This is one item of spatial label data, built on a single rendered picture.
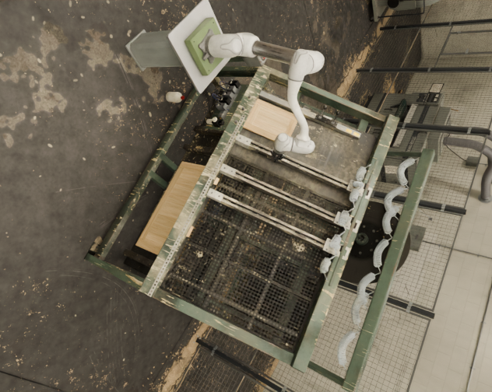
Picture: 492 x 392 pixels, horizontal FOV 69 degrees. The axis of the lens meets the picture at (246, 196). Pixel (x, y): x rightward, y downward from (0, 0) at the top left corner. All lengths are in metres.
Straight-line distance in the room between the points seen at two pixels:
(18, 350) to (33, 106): 1.89
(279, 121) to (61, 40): 1.79
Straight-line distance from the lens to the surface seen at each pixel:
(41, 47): 3.10
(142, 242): 3.35
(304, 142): 2.62
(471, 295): 7.49
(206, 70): 2.91
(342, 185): 3.03
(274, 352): 2.80
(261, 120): 3.19
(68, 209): 3.27
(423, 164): 3.64
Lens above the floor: 2.82
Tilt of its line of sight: 35 degrees down
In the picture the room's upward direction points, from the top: 104 degrees clockwise
